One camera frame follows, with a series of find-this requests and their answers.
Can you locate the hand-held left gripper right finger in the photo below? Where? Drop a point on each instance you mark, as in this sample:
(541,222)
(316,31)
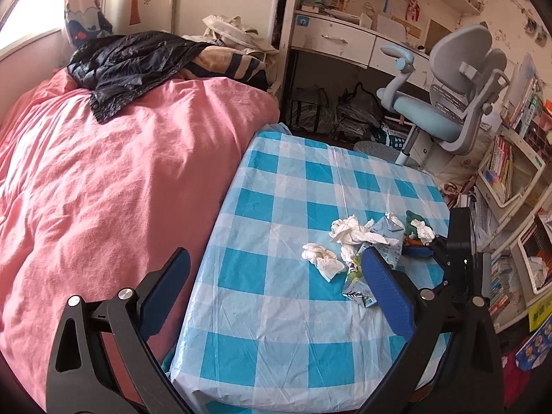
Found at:
(388,293)

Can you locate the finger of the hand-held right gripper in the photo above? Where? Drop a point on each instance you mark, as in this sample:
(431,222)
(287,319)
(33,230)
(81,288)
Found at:
(418,252)

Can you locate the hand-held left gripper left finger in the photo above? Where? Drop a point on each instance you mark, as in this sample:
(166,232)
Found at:
(166,293)

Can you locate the orange fruit peel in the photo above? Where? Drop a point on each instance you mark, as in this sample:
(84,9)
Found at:
(412,240)

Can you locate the cartoon-print drink carton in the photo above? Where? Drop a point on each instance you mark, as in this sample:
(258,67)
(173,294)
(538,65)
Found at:
(356,282)

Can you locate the crushed light blue carton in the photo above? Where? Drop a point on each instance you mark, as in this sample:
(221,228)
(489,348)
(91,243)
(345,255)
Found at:
(388,235)

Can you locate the green snack wrapper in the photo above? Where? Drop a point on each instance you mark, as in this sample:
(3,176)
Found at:
(414,215)

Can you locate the large white tissue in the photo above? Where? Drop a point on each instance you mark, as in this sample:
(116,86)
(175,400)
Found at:
(351,230)

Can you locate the small white tissue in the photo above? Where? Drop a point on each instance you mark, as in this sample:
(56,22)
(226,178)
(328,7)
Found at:
(321,258)

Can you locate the stack of papers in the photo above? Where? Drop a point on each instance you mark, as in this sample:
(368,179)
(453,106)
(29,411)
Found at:
(481,220)

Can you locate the row of colourful thin books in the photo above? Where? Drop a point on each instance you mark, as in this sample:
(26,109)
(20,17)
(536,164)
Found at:
(504,289)

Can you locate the row of dark books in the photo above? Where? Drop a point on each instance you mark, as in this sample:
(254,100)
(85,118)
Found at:
(539,241)

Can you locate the row of red white books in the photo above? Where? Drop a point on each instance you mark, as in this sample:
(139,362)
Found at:
(502,168)

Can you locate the white book rack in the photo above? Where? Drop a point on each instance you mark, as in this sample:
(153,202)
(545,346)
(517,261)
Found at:
(522,181)

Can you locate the yellow box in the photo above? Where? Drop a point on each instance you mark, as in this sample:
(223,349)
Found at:
(541,315)

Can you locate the blue white printed bag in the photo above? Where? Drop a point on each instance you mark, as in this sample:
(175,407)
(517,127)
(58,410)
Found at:
(394,136)

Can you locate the pink duvet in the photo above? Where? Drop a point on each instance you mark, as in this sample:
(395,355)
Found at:
(108,181)

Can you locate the blue cartoon box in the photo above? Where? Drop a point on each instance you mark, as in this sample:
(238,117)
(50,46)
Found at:
(534,349)

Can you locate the blue white checked tablecloth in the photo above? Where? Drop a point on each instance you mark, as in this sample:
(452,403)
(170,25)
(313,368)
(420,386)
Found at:
(280,224)

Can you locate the red pink bag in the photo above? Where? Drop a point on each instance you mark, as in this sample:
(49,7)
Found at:
(515,373)

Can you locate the black plastic bag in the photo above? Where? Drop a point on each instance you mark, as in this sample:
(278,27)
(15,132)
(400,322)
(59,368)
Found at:
(358,110)

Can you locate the row of tall books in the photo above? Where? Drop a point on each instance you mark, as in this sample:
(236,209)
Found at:
(524,99)

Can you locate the grey blue desk chair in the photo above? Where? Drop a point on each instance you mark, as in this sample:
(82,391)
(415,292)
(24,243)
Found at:
(453,77)

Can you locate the black mesh bag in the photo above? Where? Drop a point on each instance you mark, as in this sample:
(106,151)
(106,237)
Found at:
(310,110)

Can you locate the plain white desk drawer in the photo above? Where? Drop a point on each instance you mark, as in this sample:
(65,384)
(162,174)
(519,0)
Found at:
(388,62)

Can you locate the brown cork board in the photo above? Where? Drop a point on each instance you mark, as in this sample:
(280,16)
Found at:
(436,36)

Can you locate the white desk drawer blue sticker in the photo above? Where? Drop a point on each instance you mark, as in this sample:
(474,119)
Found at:
(332,36)

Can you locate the black puffer jacket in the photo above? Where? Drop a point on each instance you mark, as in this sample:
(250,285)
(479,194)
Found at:
(129,60)

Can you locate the white desk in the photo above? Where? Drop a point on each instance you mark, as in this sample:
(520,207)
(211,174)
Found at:
(340,26)

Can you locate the beige navy striped pillow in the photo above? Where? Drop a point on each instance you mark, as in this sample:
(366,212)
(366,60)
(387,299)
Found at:
(233,64)

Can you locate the beige canvas bag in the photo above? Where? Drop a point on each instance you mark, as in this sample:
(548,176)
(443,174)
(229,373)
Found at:
(233,29)

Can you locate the window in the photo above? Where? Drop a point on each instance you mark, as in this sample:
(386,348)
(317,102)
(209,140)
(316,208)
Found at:
(26,8)

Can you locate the child's wall drawing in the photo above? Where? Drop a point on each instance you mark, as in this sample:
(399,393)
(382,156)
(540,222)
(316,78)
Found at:
(412,7)

